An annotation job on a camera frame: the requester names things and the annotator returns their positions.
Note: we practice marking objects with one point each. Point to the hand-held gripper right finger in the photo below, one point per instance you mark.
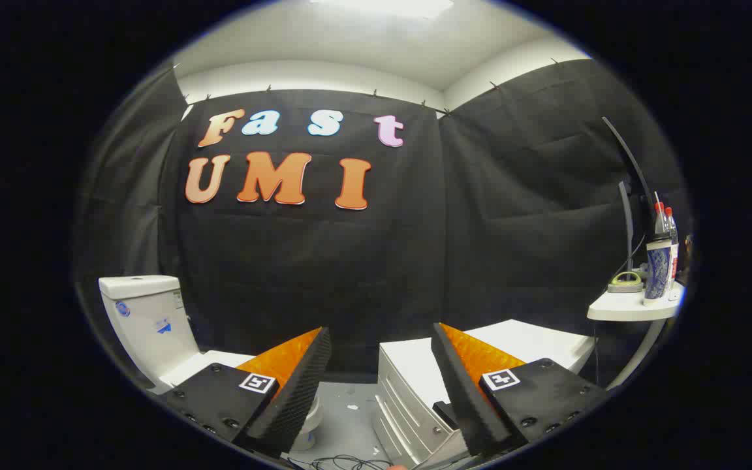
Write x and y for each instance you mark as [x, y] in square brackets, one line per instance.
[464, 391]

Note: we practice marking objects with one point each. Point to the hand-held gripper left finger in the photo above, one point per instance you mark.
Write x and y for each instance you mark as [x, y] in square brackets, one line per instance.
[301, 385]

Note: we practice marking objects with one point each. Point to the white toilet lid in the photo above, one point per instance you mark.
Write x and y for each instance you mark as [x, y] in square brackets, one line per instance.
[209, 365]

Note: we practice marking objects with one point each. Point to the white toilet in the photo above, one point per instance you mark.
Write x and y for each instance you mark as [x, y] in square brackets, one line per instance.
[147, 320]

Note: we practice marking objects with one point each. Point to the white drawer cabinet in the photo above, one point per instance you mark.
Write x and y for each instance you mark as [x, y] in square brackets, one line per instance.
[415, 372]

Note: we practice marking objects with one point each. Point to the black backdrop cloth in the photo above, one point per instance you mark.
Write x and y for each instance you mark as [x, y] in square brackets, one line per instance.
[350, 274]

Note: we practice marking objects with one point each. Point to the white round side table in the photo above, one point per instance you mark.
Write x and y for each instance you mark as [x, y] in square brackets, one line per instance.
[624, 307]

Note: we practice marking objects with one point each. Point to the blue patterned cup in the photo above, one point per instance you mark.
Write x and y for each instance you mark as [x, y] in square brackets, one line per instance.
[657, 271]

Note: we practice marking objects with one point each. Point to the clear bottle with red cap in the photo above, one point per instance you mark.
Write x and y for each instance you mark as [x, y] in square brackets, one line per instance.
[673, 241]
[660, 222]

